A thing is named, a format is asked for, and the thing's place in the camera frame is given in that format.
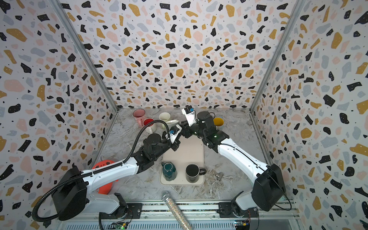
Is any grey frosted cup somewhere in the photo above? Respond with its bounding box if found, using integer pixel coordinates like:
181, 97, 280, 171
166, 120, 179, 130

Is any red shark plush toy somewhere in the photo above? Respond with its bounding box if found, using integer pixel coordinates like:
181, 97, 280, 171
93, 160, 118, 195

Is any beige rectangular tray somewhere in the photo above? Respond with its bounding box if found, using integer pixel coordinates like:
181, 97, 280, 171
160, 136, 205, 186

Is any white mug red inside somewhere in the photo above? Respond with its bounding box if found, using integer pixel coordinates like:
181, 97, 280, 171
143, 118, 157, 134

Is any dark green mug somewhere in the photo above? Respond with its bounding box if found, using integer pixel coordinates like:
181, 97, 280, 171
162, 162, 177, 181

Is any glitter filled tube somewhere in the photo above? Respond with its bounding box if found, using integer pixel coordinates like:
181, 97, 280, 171
162, 191, 193, 230

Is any aluminium corner post left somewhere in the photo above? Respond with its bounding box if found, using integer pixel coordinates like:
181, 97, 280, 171
49, 0, 118, 113

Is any light green mug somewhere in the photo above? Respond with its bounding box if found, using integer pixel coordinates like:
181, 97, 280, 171
159, 112, 171, 122

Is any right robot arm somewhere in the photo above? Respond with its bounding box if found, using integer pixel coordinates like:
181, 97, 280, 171
180, 106, 286, 214

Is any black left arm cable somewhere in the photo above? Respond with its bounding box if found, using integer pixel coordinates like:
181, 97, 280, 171
31, 119, 171, 222

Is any black mug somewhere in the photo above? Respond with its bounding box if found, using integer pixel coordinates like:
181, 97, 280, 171
185, 163, 207, 183

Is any pink mug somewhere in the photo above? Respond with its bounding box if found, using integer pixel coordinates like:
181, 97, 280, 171
133, 109, 147, 127

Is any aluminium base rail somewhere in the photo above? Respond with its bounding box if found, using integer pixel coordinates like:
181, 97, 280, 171
55, 200, 304, 230

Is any blue glazed mug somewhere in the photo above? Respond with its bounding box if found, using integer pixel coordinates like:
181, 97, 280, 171
213, 117, 224, 127

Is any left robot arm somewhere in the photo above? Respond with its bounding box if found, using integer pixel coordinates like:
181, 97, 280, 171
51, 125, 182, 221

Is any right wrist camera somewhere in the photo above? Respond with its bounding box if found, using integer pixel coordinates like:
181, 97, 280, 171
182, 105, 197, 127

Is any aluminium corner post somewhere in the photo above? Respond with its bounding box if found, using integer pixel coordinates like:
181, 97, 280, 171
49, 0, 118, 113
250, 0, 305, 114

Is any aluminium corner post right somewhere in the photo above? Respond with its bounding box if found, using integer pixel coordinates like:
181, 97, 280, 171
250, 0, 305, 114

